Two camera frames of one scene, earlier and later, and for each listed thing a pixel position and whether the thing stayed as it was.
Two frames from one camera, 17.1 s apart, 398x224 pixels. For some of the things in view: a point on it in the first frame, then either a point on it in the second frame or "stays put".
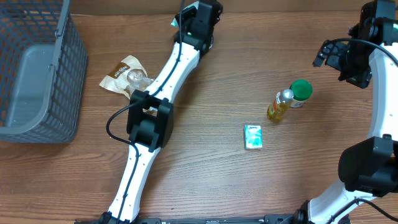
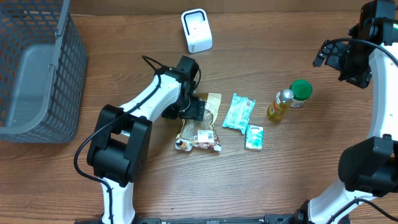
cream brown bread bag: x=128 y=76 → x=201 y=134
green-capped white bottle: x=302 y=89 stays put
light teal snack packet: x=174 y=23 → x=239 y=113
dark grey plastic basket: x=43 y=63 stays put
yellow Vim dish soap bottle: x=277 y=109 stays put
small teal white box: x=253 y=137 stays put
